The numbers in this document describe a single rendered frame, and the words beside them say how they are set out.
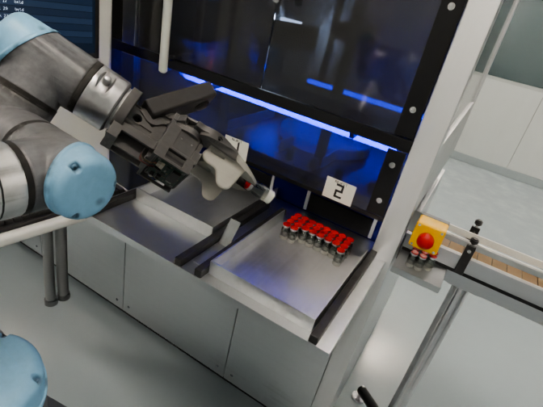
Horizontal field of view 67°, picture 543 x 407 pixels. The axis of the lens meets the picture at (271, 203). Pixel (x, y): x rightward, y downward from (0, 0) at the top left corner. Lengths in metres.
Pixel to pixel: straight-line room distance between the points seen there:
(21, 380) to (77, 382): 1.28
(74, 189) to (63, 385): 1.47
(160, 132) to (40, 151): 0.18
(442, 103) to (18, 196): 0.84
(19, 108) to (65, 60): 0.08
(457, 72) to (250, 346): 1.10
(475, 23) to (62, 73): 0.78
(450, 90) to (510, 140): 4.71
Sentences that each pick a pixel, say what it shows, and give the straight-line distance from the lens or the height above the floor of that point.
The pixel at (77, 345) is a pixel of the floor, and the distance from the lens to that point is 1.98.
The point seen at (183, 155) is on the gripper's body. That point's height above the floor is 1.25.
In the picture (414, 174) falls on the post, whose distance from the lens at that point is 1.05.
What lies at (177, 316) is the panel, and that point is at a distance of 1.73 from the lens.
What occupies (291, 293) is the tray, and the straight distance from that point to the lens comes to 0.93.
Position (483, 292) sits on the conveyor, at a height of 0.86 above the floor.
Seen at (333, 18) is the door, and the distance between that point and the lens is 1.08.
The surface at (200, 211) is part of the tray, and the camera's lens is 1.15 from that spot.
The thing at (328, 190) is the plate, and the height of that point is 1.01.
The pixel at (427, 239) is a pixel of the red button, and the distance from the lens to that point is 1.06.
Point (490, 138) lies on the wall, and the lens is 5.70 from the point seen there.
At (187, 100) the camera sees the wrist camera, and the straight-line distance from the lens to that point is 0.61.
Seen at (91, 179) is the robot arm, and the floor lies 1.26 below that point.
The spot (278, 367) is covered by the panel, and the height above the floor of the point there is 0.31.
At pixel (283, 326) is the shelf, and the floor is 0.88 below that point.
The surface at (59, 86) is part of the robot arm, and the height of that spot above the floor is 1.31.
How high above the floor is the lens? 1.47
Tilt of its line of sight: 28 degrees down
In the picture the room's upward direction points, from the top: 13 degrees clockwise
